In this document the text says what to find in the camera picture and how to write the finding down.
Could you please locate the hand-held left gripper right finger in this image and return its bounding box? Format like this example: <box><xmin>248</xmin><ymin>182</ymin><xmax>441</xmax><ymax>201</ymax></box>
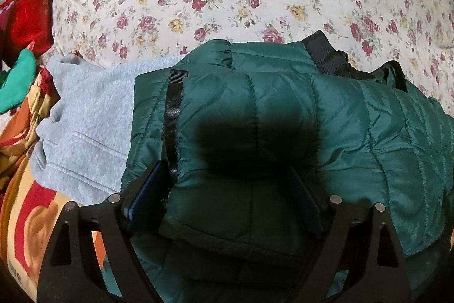
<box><xmin>287</xmin><ymin>164</ymin><xmax>414</xmax><ymax>303</ymax></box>

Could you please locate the green puffer jacket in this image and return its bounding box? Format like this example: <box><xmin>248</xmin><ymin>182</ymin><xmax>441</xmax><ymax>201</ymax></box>
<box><xmin>103</xmin><ymin>30</ymin><xmax>454</xmax><ymax>303</ymax></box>

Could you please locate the red cloth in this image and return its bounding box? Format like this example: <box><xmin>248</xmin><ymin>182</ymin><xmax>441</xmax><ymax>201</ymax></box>
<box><xmin>0</xmin><ymin>0</ymin><xmax>59</xmax><ymax>58</ymax></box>

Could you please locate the grey sweatshirt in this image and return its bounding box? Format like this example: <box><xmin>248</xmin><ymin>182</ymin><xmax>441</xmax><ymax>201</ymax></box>
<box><xmin>30</xmin><ymin>53</ymin><xmax>185</xmax><ymax>197</ymax></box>

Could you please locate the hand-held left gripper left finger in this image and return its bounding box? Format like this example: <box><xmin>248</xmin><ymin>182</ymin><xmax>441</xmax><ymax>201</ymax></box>
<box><xmin>35</xmin><ymin>160</ymin><xmax>169</xmax><ymax>303</ymax></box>

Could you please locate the light green garment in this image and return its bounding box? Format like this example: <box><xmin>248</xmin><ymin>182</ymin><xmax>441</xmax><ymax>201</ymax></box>
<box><xmin>0</xmin><ymin>49</ymin><xmax>38</xmax><ymax>112</ymax></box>

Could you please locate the orange patterned blanket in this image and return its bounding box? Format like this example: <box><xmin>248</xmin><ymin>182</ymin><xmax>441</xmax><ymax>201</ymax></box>
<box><xmin>0</xmin><ymin>67</ymin><xmax>117</xmax><ymax>303</ymax></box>

